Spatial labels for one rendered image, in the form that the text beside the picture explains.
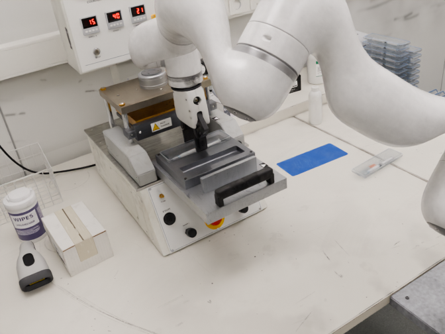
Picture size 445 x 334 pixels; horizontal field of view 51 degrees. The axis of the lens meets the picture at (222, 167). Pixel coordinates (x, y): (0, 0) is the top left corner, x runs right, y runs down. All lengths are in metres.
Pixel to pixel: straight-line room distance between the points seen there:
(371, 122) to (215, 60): 0.24
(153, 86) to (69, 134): 0.60
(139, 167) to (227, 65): 0.62
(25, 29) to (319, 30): 1.20
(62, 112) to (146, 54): 0.85
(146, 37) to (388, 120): 0.52
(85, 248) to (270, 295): 0.48
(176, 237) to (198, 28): 0.70
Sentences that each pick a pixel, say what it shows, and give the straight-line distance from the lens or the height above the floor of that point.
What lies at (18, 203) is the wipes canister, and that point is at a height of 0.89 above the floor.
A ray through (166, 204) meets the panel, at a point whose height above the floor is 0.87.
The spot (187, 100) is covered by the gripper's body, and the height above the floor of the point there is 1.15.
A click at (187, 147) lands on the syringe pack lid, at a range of 1.21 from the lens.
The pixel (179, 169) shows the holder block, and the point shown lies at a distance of 1.14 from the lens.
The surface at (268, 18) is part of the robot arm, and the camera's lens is 0.67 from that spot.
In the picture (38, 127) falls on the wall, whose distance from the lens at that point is 1.80.
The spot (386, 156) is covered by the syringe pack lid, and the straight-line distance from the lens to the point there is 1.59.
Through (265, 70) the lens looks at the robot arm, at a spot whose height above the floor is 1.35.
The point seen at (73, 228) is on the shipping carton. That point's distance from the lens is 1.31.
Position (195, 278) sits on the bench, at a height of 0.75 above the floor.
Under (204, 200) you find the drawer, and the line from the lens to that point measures 1.06.
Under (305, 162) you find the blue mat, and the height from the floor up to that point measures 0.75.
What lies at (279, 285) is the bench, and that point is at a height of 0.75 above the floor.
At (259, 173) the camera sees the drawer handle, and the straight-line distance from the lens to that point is 1.05.
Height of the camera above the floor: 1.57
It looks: 31 degrees down
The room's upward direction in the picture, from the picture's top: 7 degrees counter-clockwise
